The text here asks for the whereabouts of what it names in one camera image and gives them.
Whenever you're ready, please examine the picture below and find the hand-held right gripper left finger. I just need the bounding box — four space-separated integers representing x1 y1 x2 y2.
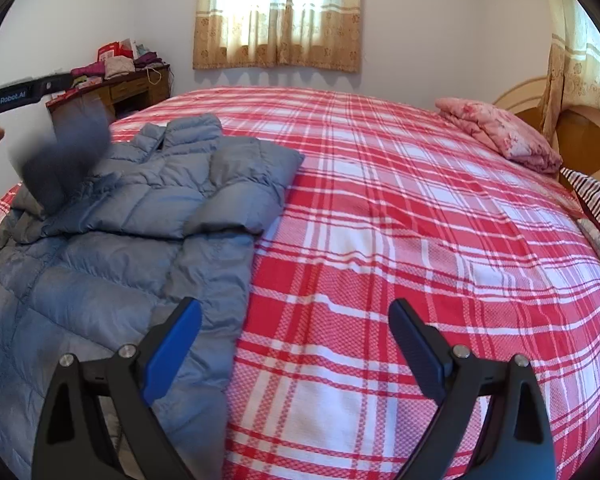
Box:
32 297 203 480

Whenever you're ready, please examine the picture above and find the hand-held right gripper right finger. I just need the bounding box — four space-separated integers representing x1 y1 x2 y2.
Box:
387 297 556 480

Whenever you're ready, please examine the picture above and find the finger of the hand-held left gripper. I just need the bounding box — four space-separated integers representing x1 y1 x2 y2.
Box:
40 72 74 97

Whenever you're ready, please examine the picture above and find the grey-blue puffer jacket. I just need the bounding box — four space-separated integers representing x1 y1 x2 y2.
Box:
0 102 306 480

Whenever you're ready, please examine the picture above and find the magenta folded cloth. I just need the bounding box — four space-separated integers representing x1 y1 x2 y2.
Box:
70 62 106 79

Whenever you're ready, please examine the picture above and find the red box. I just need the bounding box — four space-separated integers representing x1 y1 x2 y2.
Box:
97 42 124 64

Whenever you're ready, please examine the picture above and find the beige folded cloth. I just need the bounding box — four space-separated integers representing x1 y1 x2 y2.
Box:
105 55 137 79

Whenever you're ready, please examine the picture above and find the brown wooden desk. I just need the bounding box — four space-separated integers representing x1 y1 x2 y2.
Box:
45 64 173 122

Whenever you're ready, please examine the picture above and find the purple folded cloth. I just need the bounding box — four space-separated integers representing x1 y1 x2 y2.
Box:
132 50 164 69

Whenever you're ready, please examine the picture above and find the red plaid bed sheet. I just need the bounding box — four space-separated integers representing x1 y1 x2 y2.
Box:
0 85 600 480

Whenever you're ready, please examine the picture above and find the beige window curtain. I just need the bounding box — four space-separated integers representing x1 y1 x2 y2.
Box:
192 0 366 73

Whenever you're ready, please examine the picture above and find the pink floral pillow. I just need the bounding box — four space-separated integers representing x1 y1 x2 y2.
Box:
434 97 563 176

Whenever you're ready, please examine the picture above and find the striped blanket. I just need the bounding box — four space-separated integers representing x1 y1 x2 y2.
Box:
560 167 600 261

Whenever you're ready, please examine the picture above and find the wooden bed headboard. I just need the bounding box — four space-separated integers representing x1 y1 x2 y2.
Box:
492 75 600 181

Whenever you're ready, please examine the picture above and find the beige long curtain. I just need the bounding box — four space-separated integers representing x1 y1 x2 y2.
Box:
537 0 600 146

